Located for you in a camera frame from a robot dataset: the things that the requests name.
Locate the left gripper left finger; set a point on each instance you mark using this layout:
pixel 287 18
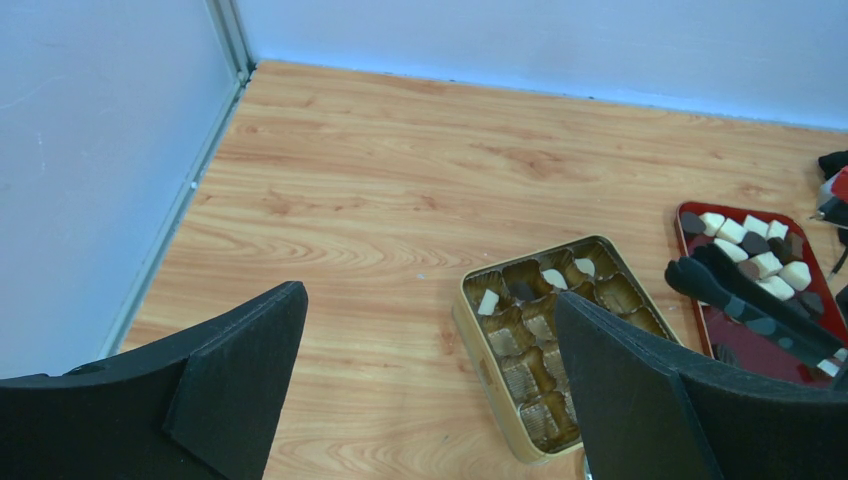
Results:
pixel 203 403

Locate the dark chocolate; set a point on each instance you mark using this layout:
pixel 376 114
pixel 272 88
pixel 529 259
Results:
pixel 522 291

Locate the metal tongs black tips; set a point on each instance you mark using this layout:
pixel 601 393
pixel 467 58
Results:
pixel 710 276

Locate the red chocolate tray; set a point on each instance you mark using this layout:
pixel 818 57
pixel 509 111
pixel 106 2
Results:
pixel 772 250

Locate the gold chocolate tin box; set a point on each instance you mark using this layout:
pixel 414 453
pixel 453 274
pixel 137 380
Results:
pixel 515 351

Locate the white chocolate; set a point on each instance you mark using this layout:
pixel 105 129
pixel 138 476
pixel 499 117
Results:
pixel 586 266
pixel 555 278
pixel 488 304

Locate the black cloth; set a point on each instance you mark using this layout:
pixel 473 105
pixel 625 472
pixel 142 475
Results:
pixel 831 164

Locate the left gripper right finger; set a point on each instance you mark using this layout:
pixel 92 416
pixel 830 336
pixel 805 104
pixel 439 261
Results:
pixel 649 408

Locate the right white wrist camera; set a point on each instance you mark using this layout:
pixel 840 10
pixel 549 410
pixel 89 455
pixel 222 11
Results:
pixel 832 200

